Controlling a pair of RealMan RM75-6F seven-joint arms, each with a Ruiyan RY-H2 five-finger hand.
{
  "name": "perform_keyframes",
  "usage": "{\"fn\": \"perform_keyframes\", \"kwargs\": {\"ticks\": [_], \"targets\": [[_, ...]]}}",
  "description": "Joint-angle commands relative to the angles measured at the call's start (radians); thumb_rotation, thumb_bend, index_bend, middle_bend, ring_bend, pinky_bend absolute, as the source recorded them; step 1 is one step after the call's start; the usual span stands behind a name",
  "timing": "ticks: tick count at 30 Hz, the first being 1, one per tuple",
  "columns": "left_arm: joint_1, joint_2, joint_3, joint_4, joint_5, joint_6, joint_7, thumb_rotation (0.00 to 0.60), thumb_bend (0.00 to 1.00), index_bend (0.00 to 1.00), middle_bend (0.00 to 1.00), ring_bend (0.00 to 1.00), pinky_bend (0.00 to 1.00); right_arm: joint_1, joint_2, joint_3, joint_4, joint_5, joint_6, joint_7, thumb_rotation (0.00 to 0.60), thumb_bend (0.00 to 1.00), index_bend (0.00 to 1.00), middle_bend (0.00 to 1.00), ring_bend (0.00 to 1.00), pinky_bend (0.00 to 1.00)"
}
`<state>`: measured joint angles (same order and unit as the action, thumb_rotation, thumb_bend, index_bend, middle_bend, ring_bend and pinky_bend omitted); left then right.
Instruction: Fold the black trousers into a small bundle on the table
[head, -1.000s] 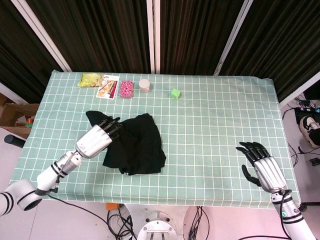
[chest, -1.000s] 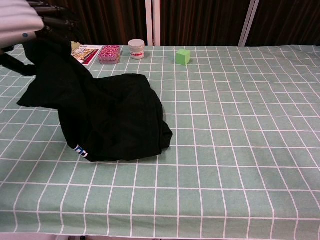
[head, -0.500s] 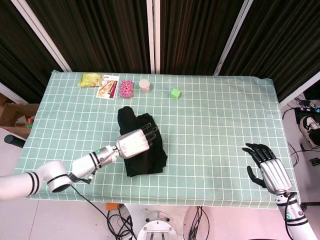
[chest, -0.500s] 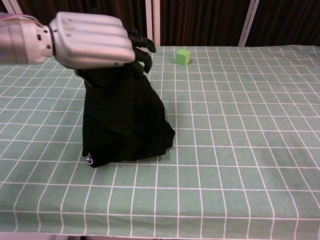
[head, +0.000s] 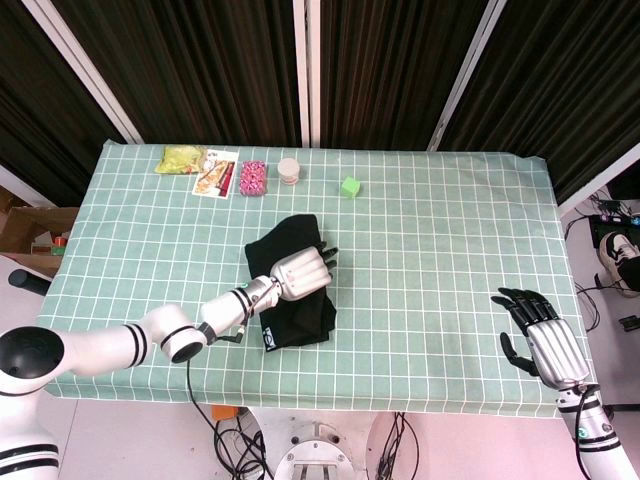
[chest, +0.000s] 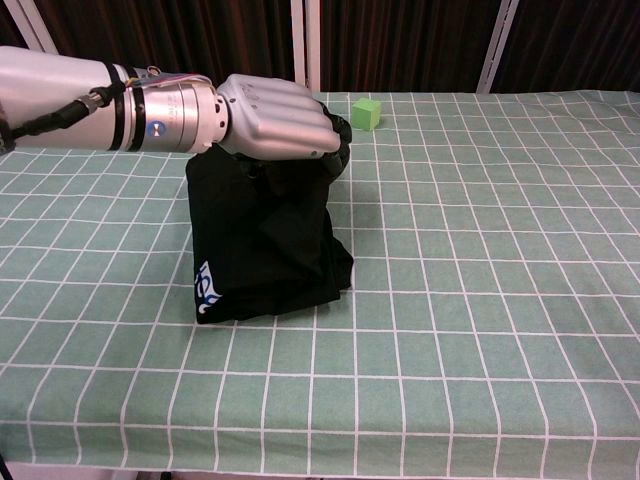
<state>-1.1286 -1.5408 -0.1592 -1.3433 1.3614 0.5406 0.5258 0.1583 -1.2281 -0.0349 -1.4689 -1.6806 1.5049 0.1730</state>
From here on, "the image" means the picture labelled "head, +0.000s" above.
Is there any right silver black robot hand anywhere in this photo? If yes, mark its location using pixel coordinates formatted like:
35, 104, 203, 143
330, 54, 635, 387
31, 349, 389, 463
490, 287, 592, 391

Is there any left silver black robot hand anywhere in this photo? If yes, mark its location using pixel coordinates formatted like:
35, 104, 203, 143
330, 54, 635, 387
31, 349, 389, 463
268, 240, 340, 303

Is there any black cloth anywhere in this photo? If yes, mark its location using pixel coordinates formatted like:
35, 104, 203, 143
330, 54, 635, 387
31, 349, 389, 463
243, 213, 338, 354

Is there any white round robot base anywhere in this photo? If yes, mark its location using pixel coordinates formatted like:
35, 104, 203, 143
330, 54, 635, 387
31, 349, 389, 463
273, 419, 359, 480

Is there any pink patterned small box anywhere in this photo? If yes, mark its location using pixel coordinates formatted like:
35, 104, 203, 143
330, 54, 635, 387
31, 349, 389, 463
239, 160, 268, 197

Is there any black white sneaker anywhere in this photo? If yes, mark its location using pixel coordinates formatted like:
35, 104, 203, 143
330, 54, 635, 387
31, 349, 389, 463
598, 230, 640, 299

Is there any black floor electronics box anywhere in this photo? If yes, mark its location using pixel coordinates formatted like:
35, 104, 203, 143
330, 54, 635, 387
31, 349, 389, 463
588, 199, 640, 249

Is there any white printed food packet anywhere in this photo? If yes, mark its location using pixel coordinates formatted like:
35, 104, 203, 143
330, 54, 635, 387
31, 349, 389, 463
191, 148, 239, 198

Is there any green checkered tablecloth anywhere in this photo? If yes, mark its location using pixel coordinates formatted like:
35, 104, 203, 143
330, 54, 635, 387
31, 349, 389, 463
17, 138, 601, 420

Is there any yellow green snack bag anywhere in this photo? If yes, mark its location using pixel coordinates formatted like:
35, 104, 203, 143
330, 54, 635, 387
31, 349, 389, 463
153, 144, 207, 176

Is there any black pleated curtain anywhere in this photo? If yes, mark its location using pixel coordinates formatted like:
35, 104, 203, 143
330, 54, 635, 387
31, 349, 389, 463
319, 0, 494, 150
52, 0, 304, 147
0, 0, 126, 206
439, 0, 640, 204

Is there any brown cardboard box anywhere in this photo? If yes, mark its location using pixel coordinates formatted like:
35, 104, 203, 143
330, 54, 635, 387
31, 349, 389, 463
0, 187, 80, 279

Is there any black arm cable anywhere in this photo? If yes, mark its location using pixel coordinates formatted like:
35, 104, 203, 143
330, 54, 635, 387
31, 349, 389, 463
184, 327, 274, 480

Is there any black floor cable bundle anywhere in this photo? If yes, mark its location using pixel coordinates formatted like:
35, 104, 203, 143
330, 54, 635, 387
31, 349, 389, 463
377, 412, 419, 480
213, 418, 275, 480

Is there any white frame post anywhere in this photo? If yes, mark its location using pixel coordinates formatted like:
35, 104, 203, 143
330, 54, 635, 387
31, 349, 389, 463
427, 0, 509, 151
292, 0, 321, 148
22, 0, 144, 144
557, 154, 640, 216

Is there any black cylinder handle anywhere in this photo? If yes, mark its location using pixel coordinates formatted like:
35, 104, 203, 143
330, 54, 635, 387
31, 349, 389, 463
8, 268, 53, 296

